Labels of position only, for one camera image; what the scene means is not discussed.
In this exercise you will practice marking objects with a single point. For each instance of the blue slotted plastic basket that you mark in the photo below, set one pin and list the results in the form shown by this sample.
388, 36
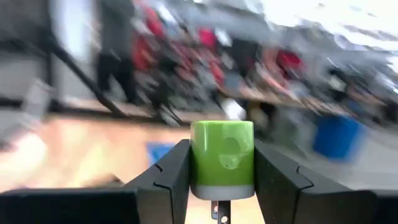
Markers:
157, 151

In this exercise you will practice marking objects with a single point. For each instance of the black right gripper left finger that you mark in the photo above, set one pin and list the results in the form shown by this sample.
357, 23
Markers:
161, 199

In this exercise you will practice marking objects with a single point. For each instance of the black diagonal frame strut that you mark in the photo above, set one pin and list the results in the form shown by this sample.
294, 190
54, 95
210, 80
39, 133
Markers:
77, 70

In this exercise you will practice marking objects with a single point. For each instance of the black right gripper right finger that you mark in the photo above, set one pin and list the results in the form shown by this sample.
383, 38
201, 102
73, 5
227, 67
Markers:
286, 193

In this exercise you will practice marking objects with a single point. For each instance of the blue room bin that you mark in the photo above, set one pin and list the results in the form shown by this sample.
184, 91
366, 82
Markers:
337, 137

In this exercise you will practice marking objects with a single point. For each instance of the green white charger plug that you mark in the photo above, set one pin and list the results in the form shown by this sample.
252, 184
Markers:
217, 155

